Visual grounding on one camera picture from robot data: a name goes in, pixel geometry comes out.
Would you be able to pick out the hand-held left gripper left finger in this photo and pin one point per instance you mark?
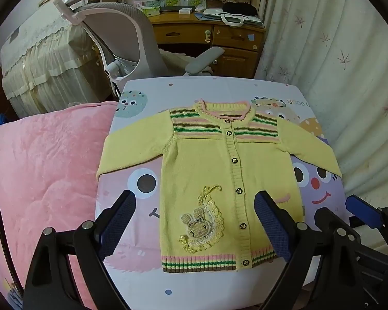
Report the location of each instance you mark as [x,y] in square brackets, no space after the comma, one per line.
[116,224]

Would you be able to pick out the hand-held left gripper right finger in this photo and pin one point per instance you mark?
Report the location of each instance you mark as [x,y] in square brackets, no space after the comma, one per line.
[273,229]

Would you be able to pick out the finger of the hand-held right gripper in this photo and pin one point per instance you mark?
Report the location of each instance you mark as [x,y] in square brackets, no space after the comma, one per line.
[383,264]
[363,210]

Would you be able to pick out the yellow knit cardigan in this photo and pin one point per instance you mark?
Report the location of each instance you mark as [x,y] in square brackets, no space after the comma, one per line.
[213,174]

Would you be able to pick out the cartoon printed sheet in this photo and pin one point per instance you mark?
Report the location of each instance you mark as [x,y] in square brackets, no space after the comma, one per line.
[142,184]

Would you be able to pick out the pink blanket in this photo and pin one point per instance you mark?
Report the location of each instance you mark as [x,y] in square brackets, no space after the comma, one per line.
[42,174]

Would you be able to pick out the cream seat cushion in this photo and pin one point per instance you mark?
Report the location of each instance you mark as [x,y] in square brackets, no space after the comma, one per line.
[176,61]

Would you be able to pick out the white leaf print curtain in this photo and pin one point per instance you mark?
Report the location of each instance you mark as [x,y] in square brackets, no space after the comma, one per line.
[326,38]

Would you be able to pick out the cream lace furniture cover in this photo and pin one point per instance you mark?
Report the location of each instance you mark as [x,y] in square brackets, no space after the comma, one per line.
[42,58]

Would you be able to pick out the grey office chair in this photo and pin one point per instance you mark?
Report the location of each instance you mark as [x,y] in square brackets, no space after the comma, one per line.
[126,29]

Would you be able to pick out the wooden desk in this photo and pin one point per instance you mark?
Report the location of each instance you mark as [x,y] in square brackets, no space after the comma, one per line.
[187,34]

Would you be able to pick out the white tote bag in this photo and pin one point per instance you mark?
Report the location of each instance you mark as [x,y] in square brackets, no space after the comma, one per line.
[232,19]

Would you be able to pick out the green tissue box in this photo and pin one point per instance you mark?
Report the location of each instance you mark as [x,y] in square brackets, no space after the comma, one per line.
[151,11]

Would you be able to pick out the black cloth bag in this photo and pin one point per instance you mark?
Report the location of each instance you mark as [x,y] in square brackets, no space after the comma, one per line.
[239,8]

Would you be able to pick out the small white box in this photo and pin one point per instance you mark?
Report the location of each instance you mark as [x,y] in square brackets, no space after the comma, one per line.
[185,11]

